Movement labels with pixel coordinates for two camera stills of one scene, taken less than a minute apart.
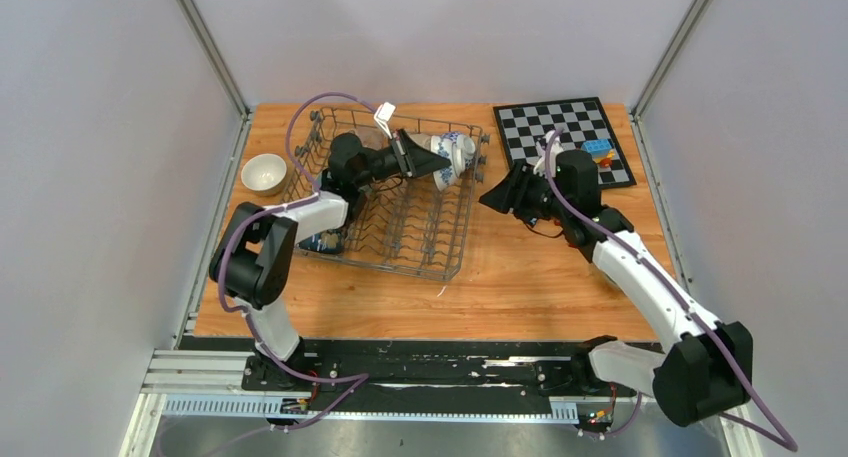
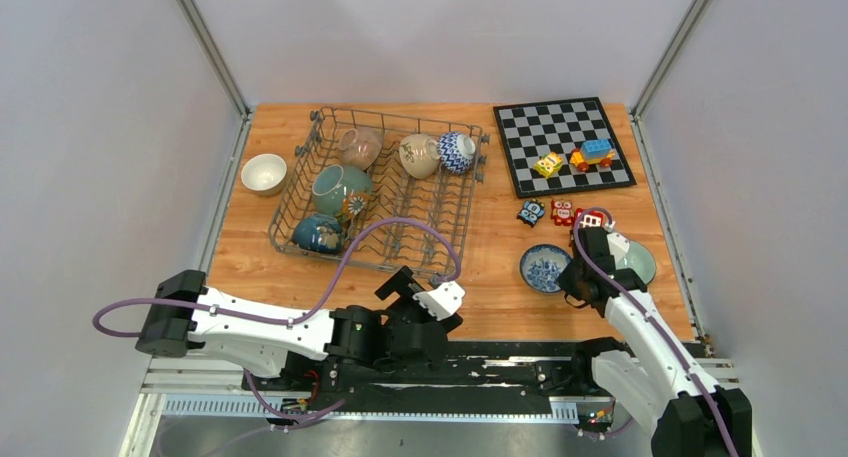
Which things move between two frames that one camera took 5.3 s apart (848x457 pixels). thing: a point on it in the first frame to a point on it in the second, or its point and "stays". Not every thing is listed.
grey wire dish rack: [408, 185] stays
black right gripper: [511, 193] to [567, 283]
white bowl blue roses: [448, 146] to [541, 265]
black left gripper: [415, 160] to [406, 286]
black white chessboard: [523, 126] stays
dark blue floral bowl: [328, 242] stays
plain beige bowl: [264, 174] stays
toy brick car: [601, 151] stays
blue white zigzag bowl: [462, 150] stays
